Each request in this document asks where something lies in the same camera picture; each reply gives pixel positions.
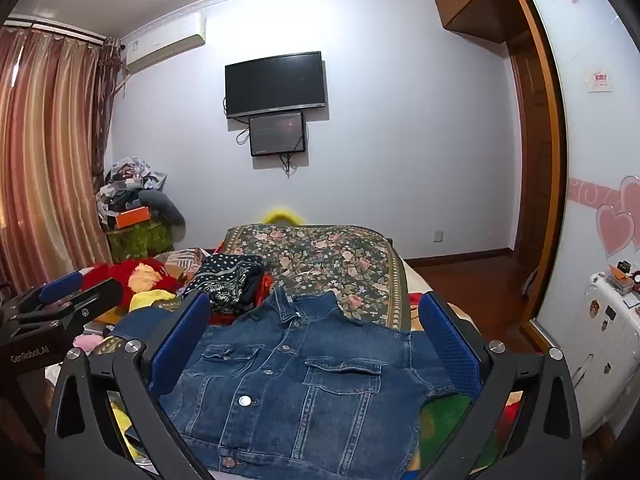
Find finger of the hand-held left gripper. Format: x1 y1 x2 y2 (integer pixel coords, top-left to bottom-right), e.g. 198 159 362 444
0 271 85 317
10 278 124 331

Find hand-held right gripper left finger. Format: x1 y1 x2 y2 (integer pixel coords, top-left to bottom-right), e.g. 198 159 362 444
44 291 216 480

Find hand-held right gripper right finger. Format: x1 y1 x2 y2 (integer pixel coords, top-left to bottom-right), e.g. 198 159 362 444
418 291 586 480

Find blue denim jacket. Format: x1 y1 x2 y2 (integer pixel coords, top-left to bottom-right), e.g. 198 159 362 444
112 287 471 476

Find pile of bags and clothes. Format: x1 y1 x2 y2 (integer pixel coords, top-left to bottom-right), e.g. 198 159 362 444
97 156 187 233

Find red cloth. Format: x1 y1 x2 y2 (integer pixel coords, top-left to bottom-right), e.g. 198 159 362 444
82 257 182 302

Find yellow cloth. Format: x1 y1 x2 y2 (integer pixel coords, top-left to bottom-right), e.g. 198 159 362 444
127 262 177 313

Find green patterned cloth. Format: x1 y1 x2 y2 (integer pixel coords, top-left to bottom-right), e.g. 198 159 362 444
107 220 176 263

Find cream printed blanket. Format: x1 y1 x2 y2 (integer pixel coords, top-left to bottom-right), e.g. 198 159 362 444
385 240 526 476

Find navy patterned folded cloth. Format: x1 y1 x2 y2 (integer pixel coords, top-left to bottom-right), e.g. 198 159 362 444
184 254 265 313

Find orange box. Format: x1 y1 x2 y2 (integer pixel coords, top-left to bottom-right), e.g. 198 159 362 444
116 206 151 229

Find grey bag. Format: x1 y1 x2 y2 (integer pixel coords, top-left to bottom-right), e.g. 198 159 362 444
137 189 187 226

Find striped pink curtain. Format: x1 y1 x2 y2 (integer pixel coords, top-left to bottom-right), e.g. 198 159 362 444
0 22 123 293

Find dark floral bed cover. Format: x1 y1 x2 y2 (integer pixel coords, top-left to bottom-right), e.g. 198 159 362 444
220 224 413 333

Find white suitcase with stickers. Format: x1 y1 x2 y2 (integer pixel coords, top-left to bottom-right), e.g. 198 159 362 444
560 271 640 436

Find yellow round object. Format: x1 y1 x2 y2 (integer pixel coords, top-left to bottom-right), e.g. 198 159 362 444
263 205 303 226

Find small items on suitcase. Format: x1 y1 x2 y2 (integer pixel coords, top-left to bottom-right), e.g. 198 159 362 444
602 259 640 309

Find wooden door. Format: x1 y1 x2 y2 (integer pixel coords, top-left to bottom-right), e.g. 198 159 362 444
507 30 557 273

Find wardrobe sliding door with hearts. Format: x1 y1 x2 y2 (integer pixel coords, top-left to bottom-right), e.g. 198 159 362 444
520 0 640 361

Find white air conditioner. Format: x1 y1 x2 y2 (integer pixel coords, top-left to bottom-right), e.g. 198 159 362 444
120 12 207 73

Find white paper sticker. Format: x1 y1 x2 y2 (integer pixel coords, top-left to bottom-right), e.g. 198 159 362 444
587 67 614 94

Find small black wall monitor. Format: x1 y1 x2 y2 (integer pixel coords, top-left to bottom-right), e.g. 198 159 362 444
249 110 307 157

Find curtain rail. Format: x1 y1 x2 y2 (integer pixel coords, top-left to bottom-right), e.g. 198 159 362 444
2 14 109 44

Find black wall television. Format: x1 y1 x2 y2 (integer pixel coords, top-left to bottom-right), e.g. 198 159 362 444
224 51 328 120

